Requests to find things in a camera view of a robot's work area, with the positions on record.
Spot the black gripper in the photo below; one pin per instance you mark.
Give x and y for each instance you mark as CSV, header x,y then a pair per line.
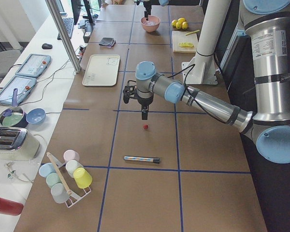
x,y
144,101
147,6

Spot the steel muddler with black tip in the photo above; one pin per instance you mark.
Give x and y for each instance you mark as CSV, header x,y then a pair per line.
x,y
142,159

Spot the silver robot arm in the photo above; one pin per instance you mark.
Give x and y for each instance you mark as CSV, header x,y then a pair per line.
x,y
161,3
264,21

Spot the pile of ice cubes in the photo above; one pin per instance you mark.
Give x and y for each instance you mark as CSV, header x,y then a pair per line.
x,y
149,23

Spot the pink ice bowl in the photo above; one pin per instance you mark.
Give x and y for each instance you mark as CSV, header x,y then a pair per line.
x,y
149,28

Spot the pink cup on rack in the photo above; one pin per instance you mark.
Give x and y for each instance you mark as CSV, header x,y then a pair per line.
x,y
70,154

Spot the yellow-green plastic cup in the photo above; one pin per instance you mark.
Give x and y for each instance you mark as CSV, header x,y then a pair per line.
x,y
82,178

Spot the cream cup on rack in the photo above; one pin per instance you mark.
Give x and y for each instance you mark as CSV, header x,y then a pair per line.
x,y
71,166

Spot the light blue cup on rack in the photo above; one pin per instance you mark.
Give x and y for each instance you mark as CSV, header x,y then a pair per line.
x,y
46,169

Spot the mint green cup on rack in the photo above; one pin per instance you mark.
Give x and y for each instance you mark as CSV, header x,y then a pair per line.
x,y
52,179

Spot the grey cup on rack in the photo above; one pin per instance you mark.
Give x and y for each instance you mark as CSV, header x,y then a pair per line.
x,y
59,193

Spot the whole yellow lemon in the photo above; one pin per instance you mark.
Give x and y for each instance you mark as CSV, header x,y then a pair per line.
x,y
185,25
174,22
181,20
178,25

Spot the wooden cutting board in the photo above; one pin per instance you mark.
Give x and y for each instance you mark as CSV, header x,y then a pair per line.
x,y
179,36

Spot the lemon slice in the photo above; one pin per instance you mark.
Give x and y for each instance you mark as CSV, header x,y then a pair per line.
x,y
185,44

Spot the grey folded cloth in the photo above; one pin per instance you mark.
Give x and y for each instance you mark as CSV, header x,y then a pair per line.
x,y
105,41

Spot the yellow-green plastic knife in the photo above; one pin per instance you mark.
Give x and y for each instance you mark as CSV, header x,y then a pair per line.
x,y
192,32

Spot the cream bear serving tray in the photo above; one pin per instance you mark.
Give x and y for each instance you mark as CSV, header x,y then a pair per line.
x,y
101,71

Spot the black keyboard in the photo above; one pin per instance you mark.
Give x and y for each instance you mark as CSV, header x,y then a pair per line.
x,y
69,25

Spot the black computer mouse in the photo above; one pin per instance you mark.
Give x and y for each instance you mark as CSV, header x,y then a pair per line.
x,y
47,46

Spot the blue ceramic bowl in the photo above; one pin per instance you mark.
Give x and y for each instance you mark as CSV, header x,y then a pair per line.
x,y
36,116

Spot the far teach pendant tablet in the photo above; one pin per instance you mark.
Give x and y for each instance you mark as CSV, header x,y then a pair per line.
x,y
34,65

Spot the teach pendant tablet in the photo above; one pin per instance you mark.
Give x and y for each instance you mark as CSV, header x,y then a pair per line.
x,y
24,85
34,65

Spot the near teach pendant tablet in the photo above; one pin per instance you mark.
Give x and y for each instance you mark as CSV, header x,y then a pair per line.
x,y
24,85

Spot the cream steel toaster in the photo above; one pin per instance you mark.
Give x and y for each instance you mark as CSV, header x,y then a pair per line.
x,y
17,144

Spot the red water bottle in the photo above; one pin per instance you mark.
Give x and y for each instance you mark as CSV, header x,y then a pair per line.
x,y
8,207

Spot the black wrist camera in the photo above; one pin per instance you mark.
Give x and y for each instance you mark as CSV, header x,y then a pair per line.
x,y
129,91

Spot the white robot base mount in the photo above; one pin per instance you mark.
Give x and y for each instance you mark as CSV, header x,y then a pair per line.
x,y
203,73

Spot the aluminium frame post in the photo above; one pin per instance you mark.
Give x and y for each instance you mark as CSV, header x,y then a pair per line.
x,y
53,9

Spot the white wire cup rack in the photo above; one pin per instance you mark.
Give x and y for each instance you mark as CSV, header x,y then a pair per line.
x,y
74,196

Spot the blue handled saucepan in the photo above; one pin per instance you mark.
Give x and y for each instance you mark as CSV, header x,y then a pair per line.
x,y
14,116

